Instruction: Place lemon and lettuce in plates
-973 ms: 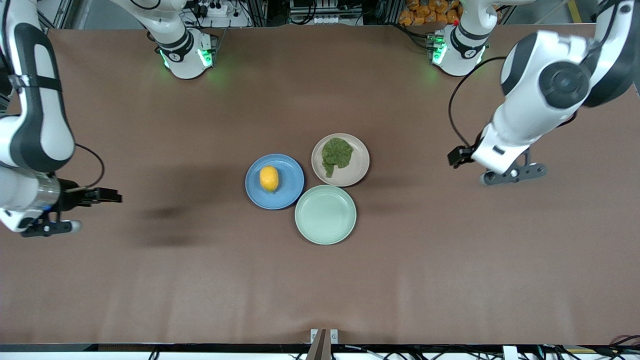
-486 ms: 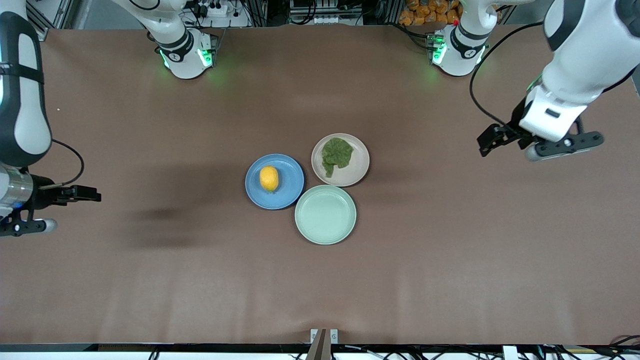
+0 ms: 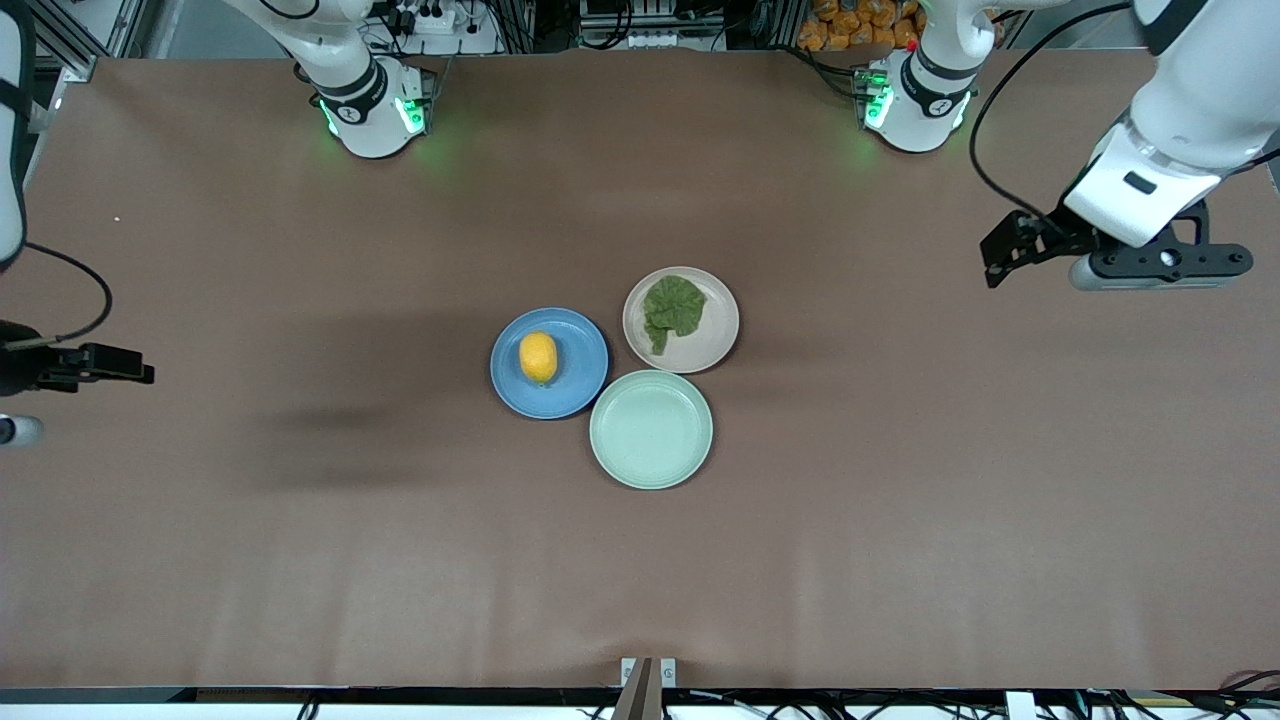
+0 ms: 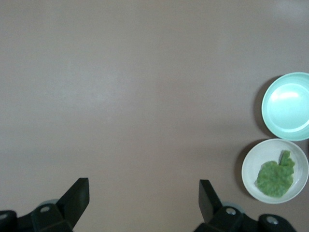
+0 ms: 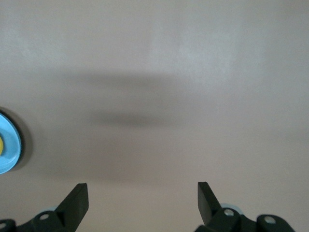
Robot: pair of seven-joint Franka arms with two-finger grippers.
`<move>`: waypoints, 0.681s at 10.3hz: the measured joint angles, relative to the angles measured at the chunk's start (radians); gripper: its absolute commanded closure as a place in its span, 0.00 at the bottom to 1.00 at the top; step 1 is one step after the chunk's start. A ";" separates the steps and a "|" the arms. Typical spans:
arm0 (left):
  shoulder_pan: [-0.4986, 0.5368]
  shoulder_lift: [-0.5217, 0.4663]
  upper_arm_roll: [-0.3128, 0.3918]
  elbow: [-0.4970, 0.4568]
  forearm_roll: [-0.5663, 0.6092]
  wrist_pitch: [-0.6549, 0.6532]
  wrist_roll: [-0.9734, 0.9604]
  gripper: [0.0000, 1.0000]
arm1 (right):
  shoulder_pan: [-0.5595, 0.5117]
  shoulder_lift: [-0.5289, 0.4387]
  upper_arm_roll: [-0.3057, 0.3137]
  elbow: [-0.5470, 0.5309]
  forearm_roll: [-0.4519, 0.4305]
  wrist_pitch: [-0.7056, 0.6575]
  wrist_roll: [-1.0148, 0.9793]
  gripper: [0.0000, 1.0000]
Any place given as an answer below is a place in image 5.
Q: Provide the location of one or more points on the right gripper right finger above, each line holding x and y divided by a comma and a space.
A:
208, 207

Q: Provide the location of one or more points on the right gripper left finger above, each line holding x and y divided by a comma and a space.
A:
72, 207

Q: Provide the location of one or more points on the yellow lemon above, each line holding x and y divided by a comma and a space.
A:
1, 145

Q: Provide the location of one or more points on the blue plate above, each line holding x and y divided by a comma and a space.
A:
10, 142

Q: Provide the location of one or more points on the brown table cover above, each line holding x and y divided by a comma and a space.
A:
169, 60

